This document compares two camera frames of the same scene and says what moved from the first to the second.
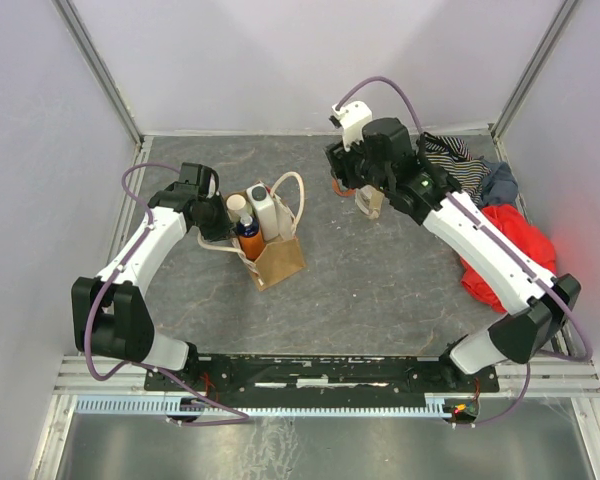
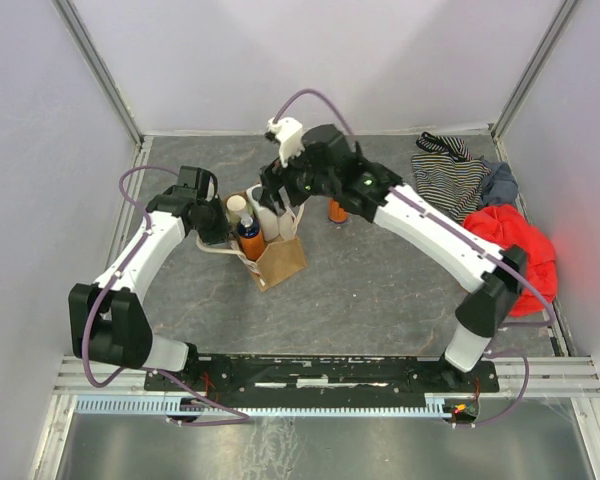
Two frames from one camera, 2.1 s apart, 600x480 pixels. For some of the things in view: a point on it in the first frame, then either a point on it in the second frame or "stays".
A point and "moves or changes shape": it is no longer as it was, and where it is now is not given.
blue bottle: (338, 190) moves or changes shape
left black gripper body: (216, 228) stays
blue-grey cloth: (500, 185) stays
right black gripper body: (337, 163) → (276, 181)
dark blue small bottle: (250, 237) stays
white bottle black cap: (265, 205) stays
